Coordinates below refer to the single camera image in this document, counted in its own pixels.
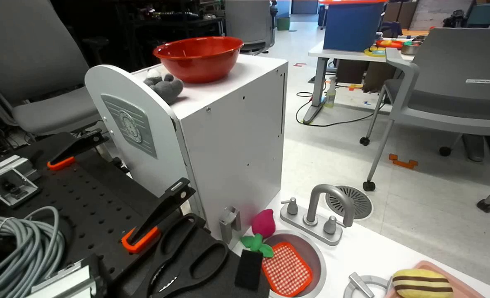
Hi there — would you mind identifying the grey toy faucet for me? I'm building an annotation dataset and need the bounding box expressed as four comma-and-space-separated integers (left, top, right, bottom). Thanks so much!
279, 184, 354, 247

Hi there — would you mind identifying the grey chair left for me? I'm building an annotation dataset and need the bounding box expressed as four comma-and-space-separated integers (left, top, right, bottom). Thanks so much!
0, 0, 99, 136

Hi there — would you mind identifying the red plastic bowl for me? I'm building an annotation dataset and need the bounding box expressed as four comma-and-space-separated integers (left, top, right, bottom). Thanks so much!
152, 37, 243, 83

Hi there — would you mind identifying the striped toy bread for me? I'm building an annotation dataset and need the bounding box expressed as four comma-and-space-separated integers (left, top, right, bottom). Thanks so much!
392, 269, 453, 298

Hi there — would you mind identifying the black orange clamp rear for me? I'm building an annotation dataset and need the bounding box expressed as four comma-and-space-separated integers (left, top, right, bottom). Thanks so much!
46, 133, 105, 171

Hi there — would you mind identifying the white toy cabinet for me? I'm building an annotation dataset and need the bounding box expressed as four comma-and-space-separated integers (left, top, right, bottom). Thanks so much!
84, 55, 288, 244

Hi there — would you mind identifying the grey cable bundle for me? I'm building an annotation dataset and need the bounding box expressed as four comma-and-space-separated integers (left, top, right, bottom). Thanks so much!
0, 206, 66, 298

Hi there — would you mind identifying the blue storage bin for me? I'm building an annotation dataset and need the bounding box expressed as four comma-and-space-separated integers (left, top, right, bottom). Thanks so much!
322, 0, 384, 52

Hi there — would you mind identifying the grey plush toy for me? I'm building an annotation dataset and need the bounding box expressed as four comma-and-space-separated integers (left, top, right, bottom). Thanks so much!
144, 75, 183, 105

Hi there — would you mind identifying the grey office chair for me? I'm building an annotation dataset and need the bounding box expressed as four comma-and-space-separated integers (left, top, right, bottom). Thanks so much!
359, 28, 490, 191

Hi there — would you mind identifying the pink plush flower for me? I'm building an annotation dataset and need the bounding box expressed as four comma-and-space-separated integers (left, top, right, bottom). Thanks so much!
240, 209, 276, 259

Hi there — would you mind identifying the grey toy stove burner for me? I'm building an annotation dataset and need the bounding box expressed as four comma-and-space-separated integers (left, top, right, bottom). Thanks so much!
342, 274, 389, 298

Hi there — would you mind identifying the orange mesh strainer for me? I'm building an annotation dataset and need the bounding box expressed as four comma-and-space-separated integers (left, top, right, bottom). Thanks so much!
261, 242, 312, 297

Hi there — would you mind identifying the white desk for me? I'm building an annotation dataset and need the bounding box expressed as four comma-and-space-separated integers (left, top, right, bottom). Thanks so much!
301, 37, 423, 126

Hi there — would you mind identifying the black floor cable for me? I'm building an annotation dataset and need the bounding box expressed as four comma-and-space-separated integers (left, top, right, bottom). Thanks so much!
294, 88, 379, 129

